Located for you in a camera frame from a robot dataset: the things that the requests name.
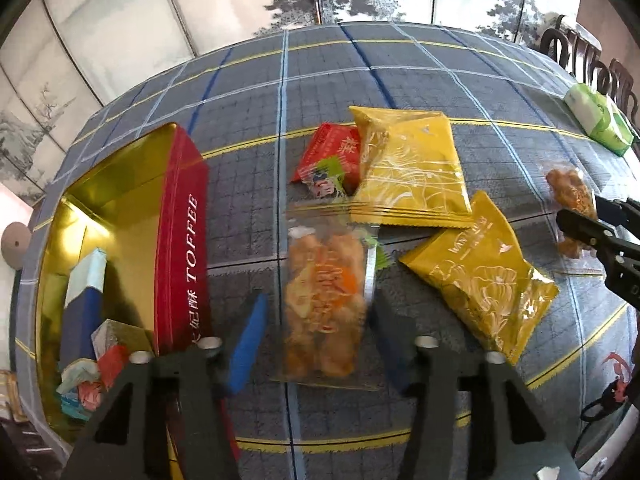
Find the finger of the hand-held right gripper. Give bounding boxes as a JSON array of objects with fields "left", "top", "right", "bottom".
[
  {"left": 556, "top": 208, "right": 640, "bottom": 261},
  {"left": 592, "top": 196, "right": 640, "bottom": 235}
]

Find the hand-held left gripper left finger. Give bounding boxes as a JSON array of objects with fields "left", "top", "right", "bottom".
[{"left": 62, "top": 291, "right": 269, "bottom": 480}]

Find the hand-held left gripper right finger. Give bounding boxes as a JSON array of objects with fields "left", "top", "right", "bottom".
[{"left": 367, "top": 287, "right": 583, "bottom": 480}]

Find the clear bag of fried snacks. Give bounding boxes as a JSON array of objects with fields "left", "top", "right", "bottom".
[
  {"left": 280, "top": 205, "right": 387, "bottom": 392},
  {"left": 544, "top": 160, "right": 601, "bottom": 261}
]

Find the yellow snack packet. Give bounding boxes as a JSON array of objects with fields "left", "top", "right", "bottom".
[
  {"left": 398, "top": 191, "right": 560, "bottom": 366},
  {"left": 348, "top": 106, "right": 473, "bottom": 228}
]

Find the red tin box gold interior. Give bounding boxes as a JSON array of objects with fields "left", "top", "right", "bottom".
[{"left": 34, "top": 122, "right": 243, "bottom": 480}]

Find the brown cake with red label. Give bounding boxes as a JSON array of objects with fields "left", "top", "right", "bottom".
[{"left": 91, "top": 319, "right": 155, "bottom": 388}]

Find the pink patterned snack packet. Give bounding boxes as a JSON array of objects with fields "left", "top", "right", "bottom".
[{"left": 75, "top": 380, "right": 108, "bottom": 411}]

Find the navy blue silver snack packet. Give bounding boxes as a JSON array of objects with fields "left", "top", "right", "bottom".
[{"left": 60, "top": 249, "right": 108, "bottom": 366}]

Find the small green cartoon snack packet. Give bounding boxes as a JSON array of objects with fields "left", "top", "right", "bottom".
[{"left": 307, "top": 156, "right": 358, "bottom": 202}]

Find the blue white candy packet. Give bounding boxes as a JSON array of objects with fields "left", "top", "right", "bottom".
[{"left": 60, "top": 395, "right": 94, "bottom": 419}]

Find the red snack packet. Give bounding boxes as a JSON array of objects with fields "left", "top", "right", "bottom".
[{"left": 291, "top": 122, "right": 363, "bottom": 191}]

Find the green tissue pack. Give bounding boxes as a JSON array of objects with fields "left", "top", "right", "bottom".
[{"left": 564, "top": 82, "right": 635, "bottom": 157}]

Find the pink ribbon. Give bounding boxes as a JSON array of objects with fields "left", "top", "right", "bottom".
[{"left": 602, "top": 352, "right": 632, "bottom": 402}]

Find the dark wooden chair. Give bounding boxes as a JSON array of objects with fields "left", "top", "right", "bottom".
[
  {"left": 539, "top": 15, "right": 606, "bottom": 70},
  {"left": 607, "top": 57, "right": 640, "bottom": 117}
]

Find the white round object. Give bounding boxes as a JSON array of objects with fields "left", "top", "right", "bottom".
[{"left": 0, "top": 221, "right": 32, "bottom": 268}]

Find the painted folding screen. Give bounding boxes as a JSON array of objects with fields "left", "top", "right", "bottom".
[{"left": 0, "top": 0, "right": 586, "bottom": 206}]

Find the black strap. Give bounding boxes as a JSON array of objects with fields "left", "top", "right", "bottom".
[{"left": 579, "top": 394, "right": 627, "bottom": 422}]

